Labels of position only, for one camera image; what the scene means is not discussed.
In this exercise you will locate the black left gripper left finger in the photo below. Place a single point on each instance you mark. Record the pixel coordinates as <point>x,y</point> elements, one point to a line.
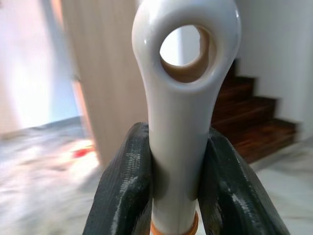
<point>127,186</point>

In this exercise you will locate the dark wooden stairs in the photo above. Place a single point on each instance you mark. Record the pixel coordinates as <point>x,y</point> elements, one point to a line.
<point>254,117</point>

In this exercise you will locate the light wooden cabinet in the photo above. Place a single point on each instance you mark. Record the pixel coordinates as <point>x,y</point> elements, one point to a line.
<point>105,73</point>

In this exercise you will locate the red pet bowl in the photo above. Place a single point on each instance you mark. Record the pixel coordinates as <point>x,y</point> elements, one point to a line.
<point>82,152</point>

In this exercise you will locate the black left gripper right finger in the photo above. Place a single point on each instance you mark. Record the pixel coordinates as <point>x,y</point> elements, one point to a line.
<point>232,195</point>

